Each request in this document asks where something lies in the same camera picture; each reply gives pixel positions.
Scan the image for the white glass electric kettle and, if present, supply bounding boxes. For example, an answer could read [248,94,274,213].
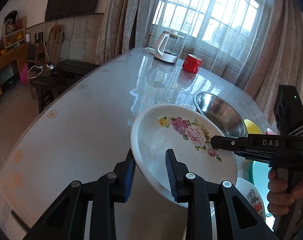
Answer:
[145,30,184,64]

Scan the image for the lace-pattern table cover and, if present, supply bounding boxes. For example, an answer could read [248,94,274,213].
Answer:
[0,47,277,240]

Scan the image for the yellow plastic bowl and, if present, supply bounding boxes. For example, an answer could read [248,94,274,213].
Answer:
[244,119,262,134]

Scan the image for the red ceramic mug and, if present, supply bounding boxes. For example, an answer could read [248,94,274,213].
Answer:
[182,54,202,74]

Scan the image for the stainless steel basin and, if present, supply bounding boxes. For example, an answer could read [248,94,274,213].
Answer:
[193,92,247,138]

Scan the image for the wooden chair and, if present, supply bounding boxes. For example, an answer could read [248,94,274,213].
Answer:
[46,24,64,66]

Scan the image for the white rose-pattern plate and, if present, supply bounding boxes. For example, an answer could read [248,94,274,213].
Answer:
[130,104,238,202]

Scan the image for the beige curtain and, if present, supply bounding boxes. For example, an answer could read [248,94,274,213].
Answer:
[96,0,158,65]

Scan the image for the wooden cabinet shelf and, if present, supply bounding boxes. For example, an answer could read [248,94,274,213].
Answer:
[0,25,29,96]

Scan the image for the white charging cable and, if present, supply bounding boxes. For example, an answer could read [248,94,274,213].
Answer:
[26,21,55,80]

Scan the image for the white plate red characters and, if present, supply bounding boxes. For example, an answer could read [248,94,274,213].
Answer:
[235,177,266,221]

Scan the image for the dark wooden side table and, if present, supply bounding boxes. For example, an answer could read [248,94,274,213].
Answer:
[30,60,100,114]

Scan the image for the person's right hand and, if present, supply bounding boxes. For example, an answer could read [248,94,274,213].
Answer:
[267,168,303,216]

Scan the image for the sheer white curtain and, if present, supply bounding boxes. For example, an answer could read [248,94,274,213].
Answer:
[148,0,271,88]

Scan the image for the teal round plate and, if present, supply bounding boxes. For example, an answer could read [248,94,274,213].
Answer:
[252,161,272,217]

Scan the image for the red disposable bowl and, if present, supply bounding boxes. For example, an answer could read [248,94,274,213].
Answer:
[265,128,275,135]

